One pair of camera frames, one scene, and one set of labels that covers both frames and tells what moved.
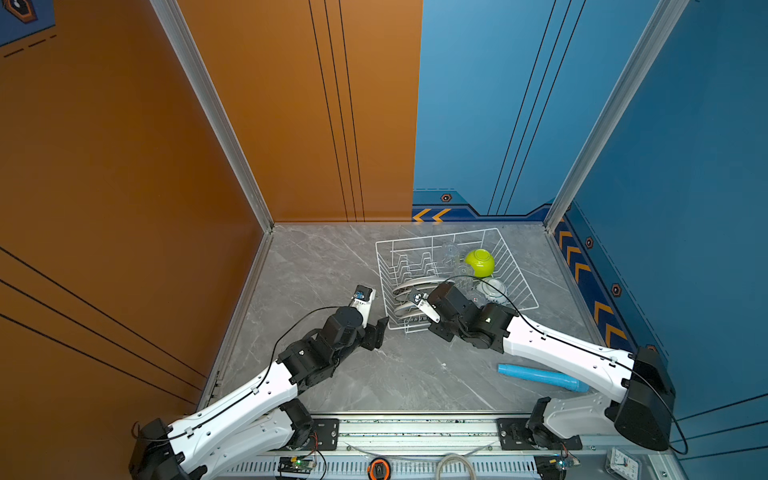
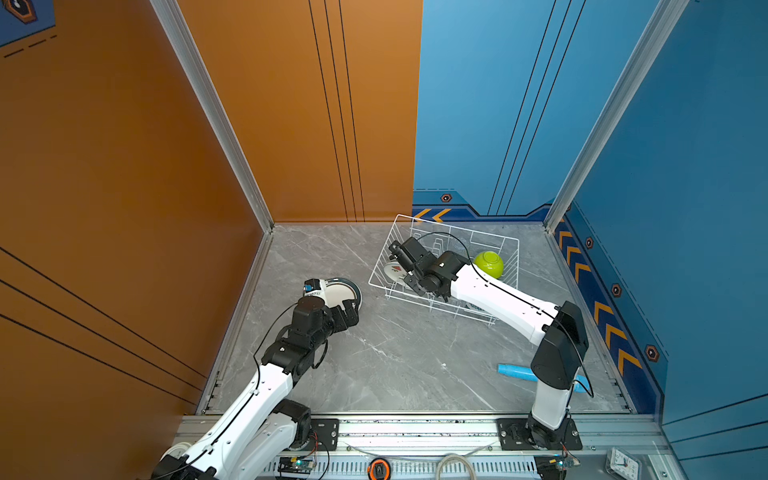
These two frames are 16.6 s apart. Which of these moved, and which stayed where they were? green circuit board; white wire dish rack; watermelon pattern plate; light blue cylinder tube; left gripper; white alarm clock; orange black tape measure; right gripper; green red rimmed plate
Moved: green red rimmed plate; watermelon pattern plate; white wire dish rack; right gripper; left gripper
Stayed: light blue cylinder tube; white alarm clock; orange black tape measure; green circuit board
